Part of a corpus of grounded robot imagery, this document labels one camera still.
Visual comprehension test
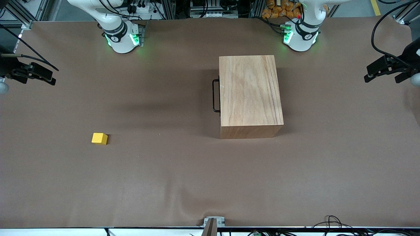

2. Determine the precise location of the grey metal clamp bracket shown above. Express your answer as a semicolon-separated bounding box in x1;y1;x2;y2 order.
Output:
203;216;226;228

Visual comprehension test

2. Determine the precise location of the black looped cable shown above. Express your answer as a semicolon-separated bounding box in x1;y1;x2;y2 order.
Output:
311;215;355;230

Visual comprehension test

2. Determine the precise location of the brownish camera post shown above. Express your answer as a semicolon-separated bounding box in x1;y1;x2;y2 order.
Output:
201;219;218;236

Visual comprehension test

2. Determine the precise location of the brown table cover sheet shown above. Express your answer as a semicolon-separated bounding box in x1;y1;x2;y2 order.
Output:
0;15;420;229

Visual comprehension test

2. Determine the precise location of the white power strip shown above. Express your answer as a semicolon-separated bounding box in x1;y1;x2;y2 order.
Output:
129;3;149;14

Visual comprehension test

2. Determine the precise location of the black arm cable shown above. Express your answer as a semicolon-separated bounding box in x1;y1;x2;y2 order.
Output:
371;0;420;66
0;23;60;71

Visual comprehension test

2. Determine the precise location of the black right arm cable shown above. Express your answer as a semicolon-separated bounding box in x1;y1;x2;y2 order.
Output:
0;23;60;71

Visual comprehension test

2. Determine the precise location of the white vented device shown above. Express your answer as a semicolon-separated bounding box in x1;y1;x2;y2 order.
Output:
190;11;239;19

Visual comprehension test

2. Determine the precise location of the aluminium frame profile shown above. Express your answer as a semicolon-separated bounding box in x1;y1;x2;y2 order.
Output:
0;0;50;29
394;0;420;24

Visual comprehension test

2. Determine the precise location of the black cable along table edge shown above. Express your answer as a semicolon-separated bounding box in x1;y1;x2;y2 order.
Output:
218;229;420;236

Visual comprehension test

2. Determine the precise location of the aluminium rack upright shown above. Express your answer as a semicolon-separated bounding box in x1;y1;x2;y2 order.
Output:
251;0;263;18
164;0;176;19

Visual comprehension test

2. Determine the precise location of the orange packaged items pile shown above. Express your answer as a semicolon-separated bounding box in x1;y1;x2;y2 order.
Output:
262;0;303;19

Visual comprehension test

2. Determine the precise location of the light wooden drawer cabinet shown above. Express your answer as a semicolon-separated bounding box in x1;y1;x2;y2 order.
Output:
219;55;284;139

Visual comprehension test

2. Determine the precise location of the wooden drawer with black handle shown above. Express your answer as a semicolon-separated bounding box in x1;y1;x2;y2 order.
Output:
212;76;221;113

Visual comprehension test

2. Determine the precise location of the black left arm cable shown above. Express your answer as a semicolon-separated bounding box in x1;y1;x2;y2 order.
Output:
371;0;420;66

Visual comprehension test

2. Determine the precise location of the yellow cube block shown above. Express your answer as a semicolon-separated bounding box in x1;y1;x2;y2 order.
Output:
91;133;108;146

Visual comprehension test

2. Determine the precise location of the metal base mounting bracket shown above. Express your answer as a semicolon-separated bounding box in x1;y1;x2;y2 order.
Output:
133;20;148;46

